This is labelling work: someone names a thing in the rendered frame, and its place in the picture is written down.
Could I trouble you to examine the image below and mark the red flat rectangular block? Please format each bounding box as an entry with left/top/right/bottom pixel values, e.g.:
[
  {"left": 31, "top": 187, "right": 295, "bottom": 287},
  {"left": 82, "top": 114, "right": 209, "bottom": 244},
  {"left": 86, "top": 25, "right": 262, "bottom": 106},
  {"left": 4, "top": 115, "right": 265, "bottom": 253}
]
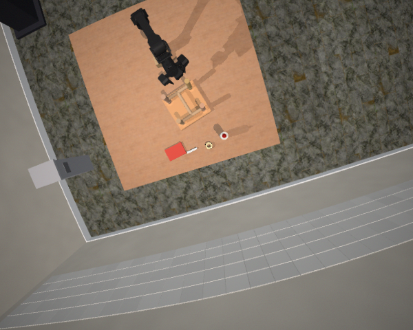
[{"left": 165, "top": 142, "right": 187, "bottom": 161}]

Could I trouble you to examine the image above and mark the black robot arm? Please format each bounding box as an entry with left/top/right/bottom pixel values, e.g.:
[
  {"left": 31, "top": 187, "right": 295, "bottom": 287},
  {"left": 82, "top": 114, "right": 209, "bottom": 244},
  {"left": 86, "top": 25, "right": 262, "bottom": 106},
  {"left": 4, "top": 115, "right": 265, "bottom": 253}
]
[{"left": 130, "top": 8, "right": 184, "bottom": 80}]

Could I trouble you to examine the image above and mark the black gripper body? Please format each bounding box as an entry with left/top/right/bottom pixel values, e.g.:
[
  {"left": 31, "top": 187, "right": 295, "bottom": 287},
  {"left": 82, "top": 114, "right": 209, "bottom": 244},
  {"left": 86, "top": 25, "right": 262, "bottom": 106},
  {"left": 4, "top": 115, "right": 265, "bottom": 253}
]
[{"left": 158, "top": 54, "right": 189, "bottom": 86}]

